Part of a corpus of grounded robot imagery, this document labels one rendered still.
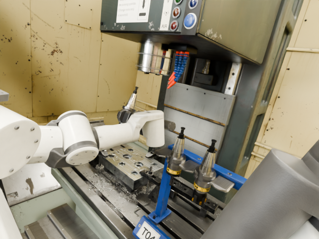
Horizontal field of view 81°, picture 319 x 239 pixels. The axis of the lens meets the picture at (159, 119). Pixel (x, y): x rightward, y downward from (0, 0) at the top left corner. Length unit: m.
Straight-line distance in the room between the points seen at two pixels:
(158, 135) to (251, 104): 0.65
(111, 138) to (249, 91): 0.82
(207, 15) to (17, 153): 0.47
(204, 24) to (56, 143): 0.46
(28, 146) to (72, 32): 1.55
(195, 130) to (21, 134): 1.09
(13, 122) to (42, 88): 1.49
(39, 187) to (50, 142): 0.98
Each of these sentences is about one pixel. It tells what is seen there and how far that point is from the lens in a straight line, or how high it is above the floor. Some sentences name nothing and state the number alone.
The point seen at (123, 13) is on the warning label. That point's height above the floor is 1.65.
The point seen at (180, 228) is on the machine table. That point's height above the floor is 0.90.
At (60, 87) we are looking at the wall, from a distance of 1.74.
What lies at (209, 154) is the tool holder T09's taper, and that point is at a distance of 0.56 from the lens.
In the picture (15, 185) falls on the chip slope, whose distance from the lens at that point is 1.47.
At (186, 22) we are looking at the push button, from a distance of 0.52.
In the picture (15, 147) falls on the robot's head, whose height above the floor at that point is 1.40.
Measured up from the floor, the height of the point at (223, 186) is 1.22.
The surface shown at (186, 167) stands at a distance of 0.61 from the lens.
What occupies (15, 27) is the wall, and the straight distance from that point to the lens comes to 1.63.
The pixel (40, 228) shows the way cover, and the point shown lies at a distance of 1.12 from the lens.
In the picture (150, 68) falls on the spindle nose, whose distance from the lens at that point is 0.78.
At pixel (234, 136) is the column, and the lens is 1.18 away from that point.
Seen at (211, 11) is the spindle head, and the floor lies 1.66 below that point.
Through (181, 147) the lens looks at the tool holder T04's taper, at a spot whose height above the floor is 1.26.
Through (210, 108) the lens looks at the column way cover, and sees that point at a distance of 1.17.
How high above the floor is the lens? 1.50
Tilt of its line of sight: 16 degrees down
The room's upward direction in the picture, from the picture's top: 10 degrees clockwise
